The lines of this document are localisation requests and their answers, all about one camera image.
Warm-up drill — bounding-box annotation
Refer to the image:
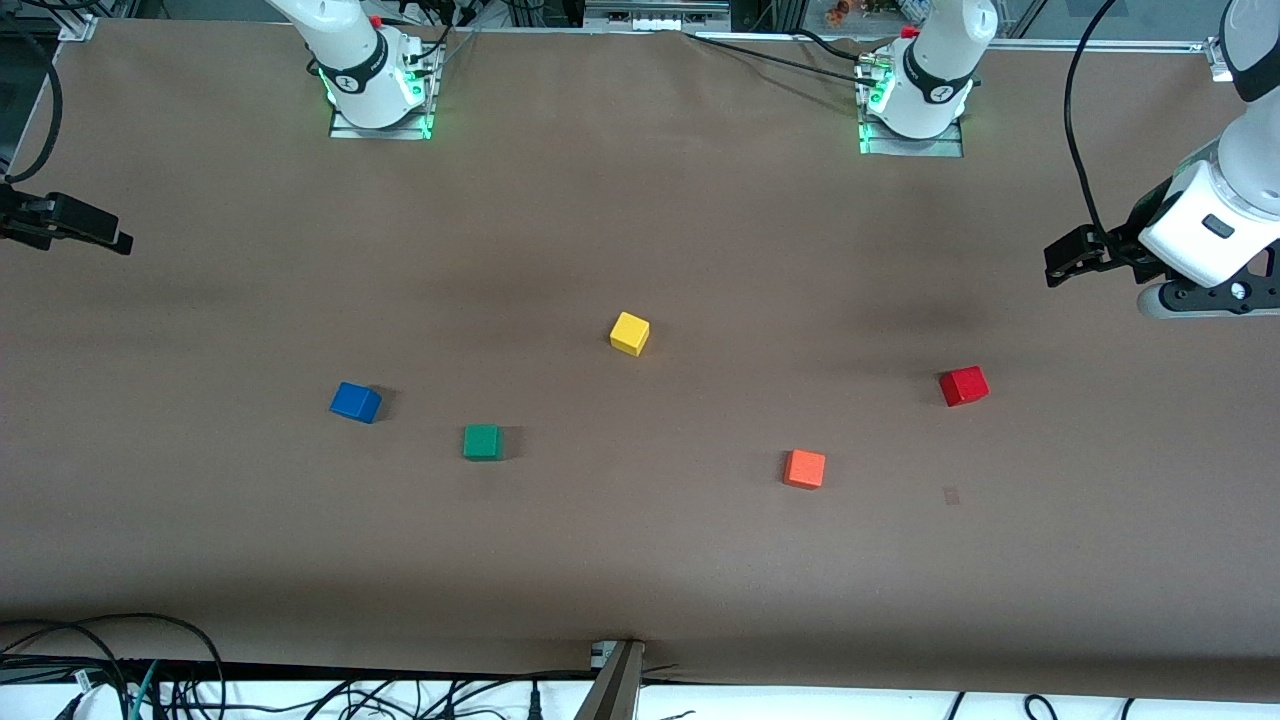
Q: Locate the red wooden block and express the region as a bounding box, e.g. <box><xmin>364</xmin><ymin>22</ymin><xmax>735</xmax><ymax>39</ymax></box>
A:
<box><xmin>939</xmin><ymin>365</ymin><xmax>991</xmax><ymax>408</ymax></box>

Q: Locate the blue wooden block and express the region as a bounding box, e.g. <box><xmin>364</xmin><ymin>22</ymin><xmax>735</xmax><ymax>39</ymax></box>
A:
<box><xmin>330</xmin><ymin>381</ymin><xmax>383</xmax><ymax>425</ymax></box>

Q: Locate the yellow wooden block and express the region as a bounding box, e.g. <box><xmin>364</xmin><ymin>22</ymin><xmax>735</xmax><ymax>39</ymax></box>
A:
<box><xmin>609</xmin><ymin>311</ymin><xmax>651</xmax><ymax>357</ymax></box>

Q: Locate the grey power strip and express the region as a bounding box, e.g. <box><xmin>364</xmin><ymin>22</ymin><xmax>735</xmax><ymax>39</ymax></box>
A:
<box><xmin>584</xmin><ymin>0</ymin><xmax>732</xmax><ymax>32</ymax></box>

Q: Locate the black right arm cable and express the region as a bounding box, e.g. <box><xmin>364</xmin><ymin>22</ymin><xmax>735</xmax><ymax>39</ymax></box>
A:
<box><xmin>0</xmin><ymin>15</ymin><xmax>64</xmax><ymax>187</ymax></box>

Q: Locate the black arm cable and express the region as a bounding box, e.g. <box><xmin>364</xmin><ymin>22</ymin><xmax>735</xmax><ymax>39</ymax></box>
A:
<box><xmin>1063</xmin><ymin>0</ymin><xmax>1123</xmax><ymax>251</ymax></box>
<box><xmin>0</xmin><ymin>15</ymin><xmax>64</xmax><ymax>187</ymax></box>

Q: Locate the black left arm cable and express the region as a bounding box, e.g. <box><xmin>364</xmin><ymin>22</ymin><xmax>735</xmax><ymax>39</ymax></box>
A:
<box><xmin>1063</xmin><ymin>0</ymin><xmax>1123</xmax><ymax>251</ymax></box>

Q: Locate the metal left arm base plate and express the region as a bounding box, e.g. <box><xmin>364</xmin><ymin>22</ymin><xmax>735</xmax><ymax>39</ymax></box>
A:
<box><xmin>858</xmin><ymin>55</ymin><xmax>966</xmax><ymax>158</ymax></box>

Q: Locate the aluminium table frame rail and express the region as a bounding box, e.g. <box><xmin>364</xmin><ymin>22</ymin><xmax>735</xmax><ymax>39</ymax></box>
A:
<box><xmin>980</xmin><ymin>36</ymin><xmax>1213</xmax><ymax>54</ymax></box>

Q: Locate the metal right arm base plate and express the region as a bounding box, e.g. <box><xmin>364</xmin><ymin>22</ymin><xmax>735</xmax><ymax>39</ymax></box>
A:
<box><xmin>329</xmin><ymin>40</ymin><xmax>437</xmax><ymax>141</ymax></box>

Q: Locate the short black base cable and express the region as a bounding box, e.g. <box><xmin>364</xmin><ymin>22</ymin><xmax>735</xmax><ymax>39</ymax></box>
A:
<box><xmin>793</xmin><ymin>28</ymin><xmax>867</xmax><ymax>65</ymax></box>

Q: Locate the long black base cable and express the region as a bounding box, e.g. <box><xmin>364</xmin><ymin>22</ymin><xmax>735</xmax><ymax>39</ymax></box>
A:
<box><xmin>686</xmin><ymin>32</ymin><xmax>881</xmax><ymax>87</ymax></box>

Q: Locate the black looping floor cable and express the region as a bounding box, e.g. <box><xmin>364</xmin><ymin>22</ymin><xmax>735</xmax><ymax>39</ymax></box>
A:
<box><xmin>0</xmin><ymin>612</ymin><xmax>227</xmax><ymax>720</ymax></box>

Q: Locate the black right base cable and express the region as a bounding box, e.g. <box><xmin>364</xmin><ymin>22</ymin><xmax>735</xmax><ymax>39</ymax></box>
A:
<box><xmin>404</xmin><ymin>0</ymin><xmax>483</xmax><ymax>73</ymax></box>

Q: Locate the green floor cable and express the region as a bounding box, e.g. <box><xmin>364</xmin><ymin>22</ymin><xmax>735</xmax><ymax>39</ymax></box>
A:
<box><xmin>126</xmin><ymin>660</ymin><xmax>162</xmax><ymax>720</ymax></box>

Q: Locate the black table edge rail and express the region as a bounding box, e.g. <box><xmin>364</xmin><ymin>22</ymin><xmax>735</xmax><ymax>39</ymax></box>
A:
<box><xmin>0</xmin><ymin>654</ymin><xmax>601</xmax><ymax>687</ymax></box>

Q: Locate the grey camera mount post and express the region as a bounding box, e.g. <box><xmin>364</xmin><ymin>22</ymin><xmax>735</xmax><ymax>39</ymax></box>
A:
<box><xmin>575</xmin><ymin>640</ymin><xmax>647</xmax><ymax>720</ymax></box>

